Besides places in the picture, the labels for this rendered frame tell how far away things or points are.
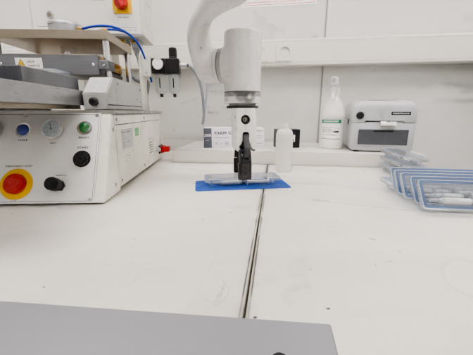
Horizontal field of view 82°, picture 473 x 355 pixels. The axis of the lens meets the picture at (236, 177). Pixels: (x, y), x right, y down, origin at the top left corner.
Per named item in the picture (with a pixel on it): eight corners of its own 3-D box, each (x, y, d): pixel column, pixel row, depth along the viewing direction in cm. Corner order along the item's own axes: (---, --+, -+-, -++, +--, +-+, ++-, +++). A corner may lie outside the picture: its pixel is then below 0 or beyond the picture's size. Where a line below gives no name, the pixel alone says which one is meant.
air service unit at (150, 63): (146, 97, 90) (142, 48, 86) (190, 97, 90) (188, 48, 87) (141, 96, 85) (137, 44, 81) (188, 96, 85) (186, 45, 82)
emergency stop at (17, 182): (6, 194, 53) (9, 175, 54) (27, 194, 53) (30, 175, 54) (0, 194, 51) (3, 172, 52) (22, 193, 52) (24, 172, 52)
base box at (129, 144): (72, 159, 104) (66, 113, 100) (172, 158, 105) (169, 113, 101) (-78, 207, 52) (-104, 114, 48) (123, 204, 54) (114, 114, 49)
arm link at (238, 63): (215, 91, 61) (255, 90, 58) (214, 26, 58) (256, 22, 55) (228, 94, 69) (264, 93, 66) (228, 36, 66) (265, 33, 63)
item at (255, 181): (204, 188, 65) (204, 179, 64) (204, 182, 70) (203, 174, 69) (280, 185, 67) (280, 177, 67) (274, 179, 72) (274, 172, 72)
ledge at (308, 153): (196, 151, 127) (196, 141, 126) (387, 154, 116) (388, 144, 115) (172, 162, 99) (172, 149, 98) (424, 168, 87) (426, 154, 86)
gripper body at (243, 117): (262, 101, 59) (262, 152, 62) (253, 102, 69) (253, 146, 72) (229, 101, 58) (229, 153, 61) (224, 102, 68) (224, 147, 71)
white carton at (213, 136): (205, 144, 114) (205, 126, 112) (260, 144, 115) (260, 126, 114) (203, 148, 102) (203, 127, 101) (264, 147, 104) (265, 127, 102)
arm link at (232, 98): (265, 91, 59) (264, 105, 60) (256, 94, 68) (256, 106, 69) (226, 91, 58) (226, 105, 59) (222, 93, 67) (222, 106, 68)
